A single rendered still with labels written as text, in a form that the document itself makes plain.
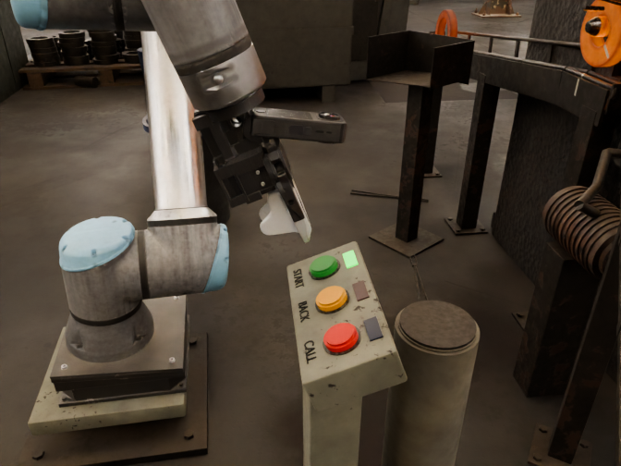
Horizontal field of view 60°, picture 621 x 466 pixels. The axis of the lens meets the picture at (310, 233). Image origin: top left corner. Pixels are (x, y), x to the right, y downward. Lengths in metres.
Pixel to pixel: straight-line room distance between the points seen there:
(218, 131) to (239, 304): 1.11
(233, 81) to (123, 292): 0.67
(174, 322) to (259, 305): 0.42
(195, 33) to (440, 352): 0.50
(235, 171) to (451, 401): 0.45
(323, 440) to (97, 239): 0.62
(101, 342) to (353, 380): 0.74
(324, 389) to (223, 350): 0.94
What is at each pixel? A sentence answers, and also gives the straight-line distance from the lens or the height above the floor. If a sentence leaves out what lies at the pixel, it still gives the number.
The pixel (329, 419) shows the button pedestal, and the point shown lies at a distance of 0.75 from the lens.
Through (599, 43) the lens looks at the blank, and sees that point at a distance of 1.50.
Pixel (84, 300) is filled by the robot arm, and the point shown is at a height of 0.36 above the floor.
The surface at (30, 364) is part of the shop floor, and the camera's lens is 1.65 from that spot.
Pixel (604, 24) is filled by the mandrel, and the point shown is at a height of 0.83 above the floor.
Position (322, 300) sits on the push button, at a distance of 0.67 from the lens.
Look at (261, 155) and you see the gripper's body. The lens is 0.62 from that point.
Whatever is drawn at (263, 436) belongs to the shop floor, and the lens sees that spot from 1.32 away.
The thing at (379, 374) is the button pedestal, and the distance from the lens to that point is 0.61.
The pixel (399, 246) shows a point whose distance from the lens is 1.99.
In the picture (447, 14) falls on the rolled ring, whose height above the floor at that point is 0.72.
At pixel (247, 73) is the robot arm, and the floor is 0.88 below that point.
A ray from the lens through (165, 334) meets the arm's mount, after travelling 1.30.
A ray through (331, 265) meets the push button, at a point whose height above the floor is 0.61.
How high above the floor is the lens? 1.01
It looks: 29 degrees down
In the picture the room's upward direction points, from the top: straight up
